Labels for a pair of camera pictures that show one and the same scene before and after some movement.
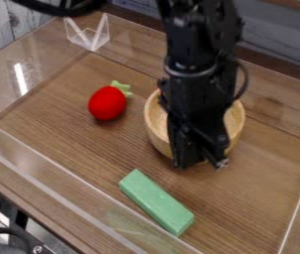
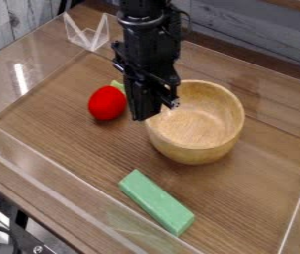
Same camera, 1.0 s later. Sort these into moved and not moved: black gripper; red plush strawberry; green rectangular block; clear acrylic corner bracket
Moved: black gripper
Not moved: green rectangular block; clear acrylic corner bracket; red plush strawberry
